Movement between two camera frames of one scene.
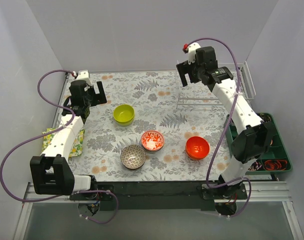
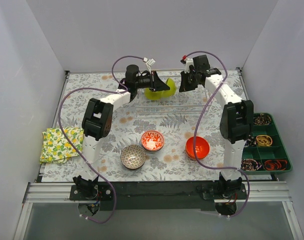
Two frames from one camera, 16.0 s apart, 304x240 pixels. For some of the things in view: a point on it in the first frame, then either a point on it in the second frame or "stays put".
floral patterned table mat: (150, 129) stays put
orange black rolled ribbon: (275, 165) stays put
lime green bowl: (123, 113) → (156, 95)
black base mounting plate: (160, 195) stays put
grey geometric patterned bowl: (133, 156) stays put
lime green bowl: (125, 124) → (167, 93)
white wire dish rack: (245, 86) → (194, 102)
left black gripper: (95, 95) → (153, 81)
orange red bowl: (197, 147) stays put
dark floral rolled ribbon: (255, 166) stays put
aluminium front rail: (268, 191) stays put
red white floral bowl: (152, 141) stays put
